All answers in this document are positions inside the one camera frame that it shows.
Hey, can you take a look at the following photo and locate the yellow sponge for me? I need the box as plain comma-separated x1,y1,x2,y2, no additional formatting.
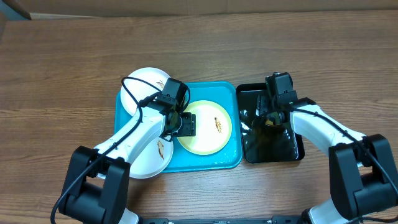
264,112,285,126

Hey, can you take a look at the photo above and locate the yellow-rimmed plate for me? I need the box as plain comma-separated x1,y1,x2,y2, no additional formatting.
177,100,232,156

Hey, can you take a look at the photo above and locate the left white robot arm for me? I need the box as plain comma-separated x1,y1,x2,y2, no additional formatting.
50,100,196,223

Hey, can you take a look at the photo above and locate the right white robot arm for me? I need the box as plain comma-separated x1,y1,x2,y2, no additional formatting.
256,93,397,223

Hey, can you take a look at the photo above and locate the black water tray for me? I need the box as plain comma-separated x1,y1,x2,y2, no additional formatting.
236,83,305,164

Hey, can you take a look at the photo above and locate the teal plastic tray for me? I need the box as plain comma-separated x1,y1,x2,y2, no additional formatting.
114,81,243,174

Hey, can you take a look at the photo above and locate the brown food smear lower plate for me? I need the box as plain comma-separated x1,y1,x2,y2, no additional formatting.
157,141,164,159

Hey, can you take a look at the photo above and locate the white plate lower left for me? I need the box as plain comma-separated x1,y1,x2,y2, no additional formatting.
129,138,174,179

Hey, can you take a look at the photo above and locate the white plate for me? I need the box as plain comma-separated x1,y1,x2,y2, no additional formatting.
129,138,174,179
120,67,170,116

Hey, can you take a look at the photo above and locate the brown food smear on yellow plate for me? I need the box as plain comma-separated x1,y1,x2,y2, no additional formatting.
214,117,222,133

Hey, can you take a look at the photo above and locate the white plate upper left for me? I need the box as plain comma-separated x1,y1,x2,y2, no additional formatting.
120,67,170,116

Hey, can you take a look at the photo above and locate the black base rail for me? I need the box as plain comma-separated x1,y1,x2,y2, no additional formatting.
138,215,307,224

